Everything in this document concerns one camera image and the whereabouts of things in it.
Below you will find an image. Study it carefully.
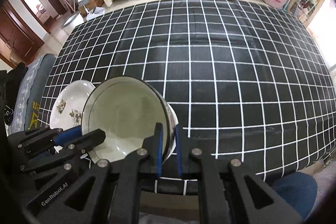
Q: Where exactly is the dark brown wooden door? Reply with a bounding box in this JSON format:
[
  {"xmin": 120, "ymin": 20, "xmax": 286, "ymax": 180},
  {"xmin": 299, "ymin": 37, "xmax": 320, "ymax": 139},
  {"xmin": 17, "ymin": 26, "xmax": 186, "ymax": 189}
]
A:
[{"xmin": 1, "ymin": 0, "xmax": 44, "ymax": 64}]

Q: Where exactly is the black white grid tablecloth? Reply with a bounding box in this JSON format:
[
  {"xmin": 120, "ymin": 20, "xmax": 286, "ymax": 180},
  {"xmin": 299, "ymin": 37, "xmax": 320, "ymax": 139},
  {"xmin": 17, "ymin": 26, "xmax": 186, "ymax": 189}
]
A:
[{"xmin": 38, "ymin": 0, "xmax": 335, "ymax": 182}]

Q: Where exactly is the small plate bird pattern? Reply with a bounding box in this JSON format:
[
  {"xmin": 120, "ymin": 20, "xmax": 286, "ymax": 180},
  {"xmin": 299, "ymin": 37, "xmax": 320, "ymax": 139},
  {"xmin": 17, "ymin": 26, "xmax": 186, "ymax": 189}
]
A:
[{"xmin": 49, "ymin": 80, "xmax": 96, "ymax": 154}]

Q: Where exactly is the white bowl floral outside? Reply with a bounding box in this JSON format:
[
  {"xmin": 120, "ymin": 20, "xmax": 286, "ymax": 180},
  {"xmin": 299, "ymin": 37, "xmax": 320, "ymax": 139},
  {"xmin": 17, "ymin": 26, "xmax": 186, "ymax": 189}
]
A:
[{"xmin": 166, "ymin": 104, "xmax": 179, "ymax": 160}]

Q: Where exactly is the green patterned bowl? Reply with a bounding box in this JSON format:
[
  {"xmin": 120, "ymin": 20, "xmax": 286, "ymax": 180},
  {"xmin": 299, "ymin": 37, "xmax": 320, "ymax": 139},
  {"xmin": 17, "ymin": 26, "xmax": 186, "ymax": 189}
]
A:
[{"xmin": 81, "ymin": 76, "xmax": 169, "ymax": 162}]

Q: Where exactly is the blue jeans knee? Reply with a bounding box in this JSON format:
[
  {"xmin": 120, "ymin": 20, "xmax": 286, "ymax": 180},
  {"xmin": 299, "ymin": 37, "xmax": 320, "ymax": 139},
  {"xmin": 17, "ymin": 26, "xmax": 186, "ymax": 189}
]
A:
[{"xmin": 272, "ymin": 172, "xmax": 318, "ymax": 219}]

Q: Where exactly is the grey sofa cover embroidered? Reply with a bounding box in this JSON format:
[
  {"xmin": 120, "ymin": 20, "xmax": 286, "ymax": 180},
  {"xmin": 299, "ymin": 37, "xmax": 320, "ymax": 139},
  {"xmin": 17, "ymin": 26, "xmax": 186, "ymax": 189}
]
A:
[{"xmin": 7, "ymin": 53, "xmax": 56, "ymax": 135}]

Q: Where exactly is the white mop bucket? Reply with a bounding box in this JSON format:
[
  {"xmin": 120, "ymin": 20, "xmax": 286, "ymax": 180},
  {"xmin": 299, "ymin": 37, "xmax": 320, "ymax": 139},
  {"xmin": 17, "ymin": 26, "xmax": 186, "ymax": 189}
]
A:
[{"xmin": 61, "ymin": 11, "xmax": 84, "ymax": 29}]

